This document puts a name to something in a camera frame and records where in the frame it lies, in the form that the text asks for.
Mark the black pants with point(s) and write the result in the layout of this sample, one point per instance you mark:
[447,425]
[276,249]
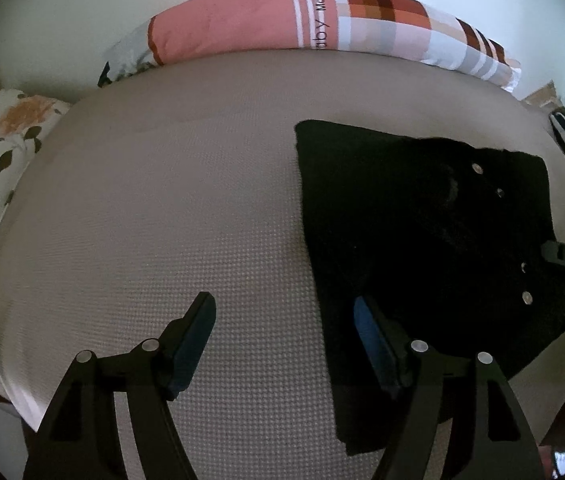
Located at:
[442,240]

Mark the pink plaid long pillow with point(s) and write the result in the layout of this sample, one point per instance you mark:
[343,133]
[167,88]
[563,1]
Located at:
[405,29]

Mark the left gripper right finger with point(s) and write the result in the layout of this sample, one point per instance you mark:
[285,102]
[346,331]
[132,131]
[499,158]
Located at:
[384,350]

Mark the beige textured bed sheet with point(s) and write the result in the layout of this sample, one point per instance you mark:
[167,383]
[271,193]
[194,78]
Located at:
[185,178]

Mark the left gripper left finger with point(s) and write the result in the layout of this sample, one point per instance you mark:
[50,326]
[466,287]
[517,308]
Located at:
[184,341]

